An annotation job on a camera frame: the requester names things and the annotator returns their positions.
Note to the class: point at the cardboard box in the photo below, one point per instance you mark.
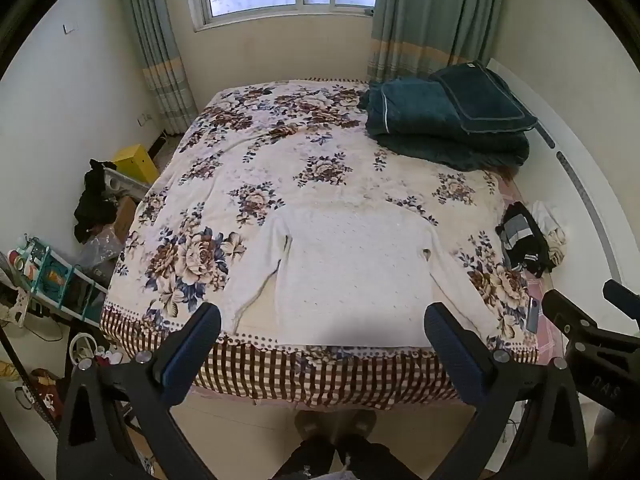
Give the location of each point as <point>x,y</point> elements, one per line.
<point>125,217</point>

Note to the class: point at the floral bed blanket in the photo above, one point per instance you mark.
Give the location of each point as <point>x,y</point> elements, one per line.
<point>300,180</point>

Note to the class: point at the black grey striped garment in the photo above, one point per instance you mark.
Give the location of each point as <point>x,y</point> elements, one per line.
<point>522,240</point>

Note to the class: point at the teal storage rack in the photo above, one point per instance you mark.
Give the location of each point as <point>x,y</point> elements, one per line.
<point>55,280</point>

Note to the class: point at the black clothing pile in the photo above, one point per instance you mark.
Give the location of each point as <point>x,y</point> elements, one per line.
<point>92,205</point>

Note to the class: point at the dark teal folded quilt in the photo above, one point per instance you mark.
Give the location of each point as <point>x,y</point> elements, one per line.
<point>415,125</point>

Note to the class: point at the wall socket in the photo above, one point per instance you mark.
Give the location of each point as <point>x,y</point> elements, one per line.
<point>144,119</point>

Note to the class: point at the white curved headboard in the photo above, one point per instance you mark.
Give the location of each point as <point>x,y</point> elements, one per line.
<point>555,110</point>

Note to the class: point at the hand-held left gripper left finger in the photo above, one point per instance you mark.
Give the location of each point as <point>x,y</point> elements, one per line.
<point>187,355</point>

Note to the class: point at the white crumpled cloth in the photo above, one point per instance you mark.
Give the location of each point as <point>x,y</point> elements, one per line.
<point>547,220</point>

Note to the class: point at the pink bed sheet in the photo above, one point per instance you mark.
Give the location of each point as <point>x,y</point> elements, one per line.
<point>542,285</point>

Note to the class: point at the person's black trousers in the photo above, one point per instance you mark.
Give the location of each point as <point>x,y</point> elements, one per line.
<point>325,457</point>

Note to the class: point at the grey slipper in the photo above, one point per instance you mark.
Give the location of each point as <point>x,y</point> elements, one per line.
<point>361,422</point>
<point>312,425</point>

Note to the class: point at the dark teal pillow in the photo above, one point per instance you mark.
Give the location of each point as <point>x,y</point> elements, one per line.
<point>485,100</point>

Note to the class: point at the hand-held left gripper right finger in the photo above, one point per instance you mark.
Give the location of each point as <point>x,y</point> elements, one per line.
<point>452,355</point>

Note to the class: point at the wall switch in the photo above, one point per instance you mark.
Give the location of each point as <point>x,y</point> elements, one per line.
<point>71,28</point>

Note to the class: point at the teal curtain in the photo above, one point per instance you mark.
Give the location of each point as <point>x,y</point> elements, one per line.
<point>150,35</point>
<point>425,10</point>

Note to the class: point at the white knit sweater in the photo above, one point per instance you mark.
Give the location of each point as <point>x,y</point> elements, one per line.
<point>350,270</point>

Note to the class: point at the clear plastic bag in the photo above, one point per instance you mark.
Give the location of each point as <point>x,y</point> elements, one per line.
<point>100,252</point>

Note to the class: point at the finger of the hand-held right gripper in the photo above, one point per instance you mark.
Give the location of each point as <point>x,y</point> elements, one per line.
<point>625,297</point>
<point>570,315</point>

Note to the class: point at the blue smartphone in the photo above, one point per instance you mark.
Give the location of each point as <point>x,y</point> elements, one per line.
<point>533,316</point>

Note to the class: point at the white round object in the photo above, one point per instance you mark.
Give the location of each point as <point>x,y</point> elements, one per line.
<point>75,347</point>

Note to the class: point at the black pole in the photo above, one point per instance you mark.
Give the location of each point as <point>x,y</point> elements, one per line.
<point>25,380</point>

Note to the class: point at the red patterned bag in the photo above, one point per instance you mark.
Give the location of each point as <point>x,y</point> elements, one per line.
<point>45,390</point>

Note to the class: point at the yellow box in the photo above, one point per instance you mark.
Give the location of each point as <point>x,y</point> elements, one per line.
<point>135,162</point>

